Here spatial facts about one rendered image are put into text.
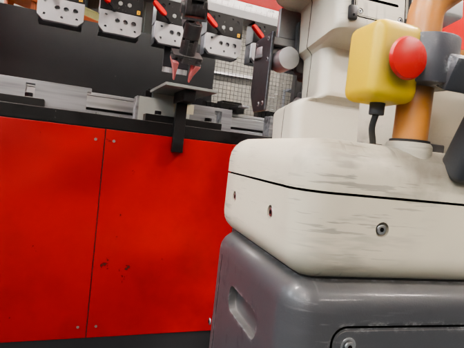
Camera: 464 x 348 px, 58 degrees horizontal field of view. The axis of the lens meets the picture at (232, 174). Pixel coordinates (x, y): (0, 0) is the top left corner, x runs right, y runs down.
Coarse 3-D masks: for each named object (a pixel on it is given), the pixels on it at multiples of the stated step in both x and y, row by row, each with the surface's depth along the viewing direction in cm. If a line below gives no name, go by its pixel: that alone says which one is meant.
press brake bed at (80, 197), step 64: (0, 128) 132; (64, 128) 139; (0, 192) 133; (64, 192) 140; (128, 192) 148; (192, 192) 157; (0, 256) 135; (64, 256) 142; (128, 256) 150; (192, 256) 159; (0, 320) 136; (64, 320) 144; (128, 320) 152; (192, 320) 161
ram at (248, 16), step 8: (144, 0) 162; (152, 0) 161; (176, 0) 160; (240, 0) 169; (248, 0) 170; (256, 0) 172; (264, 0) 173; (272, 0) 174; (216, 8) 166; (224, 8) 167; (232, 8) 168; (272, 8) 174; (280, 8) 176; (240, 16) 170; (248, 16) 171; (256, 16) 172; (264, 16) 174; (248, 24) 177; (272, 24) 175; (456, 24) 213; (456, 32) 213
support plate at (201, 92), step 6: (162, 84) 141; (168, 84) 137; (174, 84) 138; (180, 84) 139; (156, 90) 154; (162, 90) 152; (168, 90) 151; (174, 90) 149; (198, 90) 142; (204, 90) 142; (210, 90) 142; (216, 90) 143; (198, 96) 157; (204, 96) 155
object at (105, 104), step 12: (96, 96) 179; (108, 96) 180; (96, 108) 179; (108, 108) 180; (120, 108) 182; (132, 108) 184; (240, 120) 203; (252, 120) 205; (240, 132) 204; (252, 132) 206
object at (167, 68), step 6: (168, 48) 163; (168, 54) 163; (162, 60) 164; (168, 60) 163; (162, 66) 164; (168, 66) 164; (180, 66) 165; (186, 66) 166; (180, 72) 166; (186, 72) 167
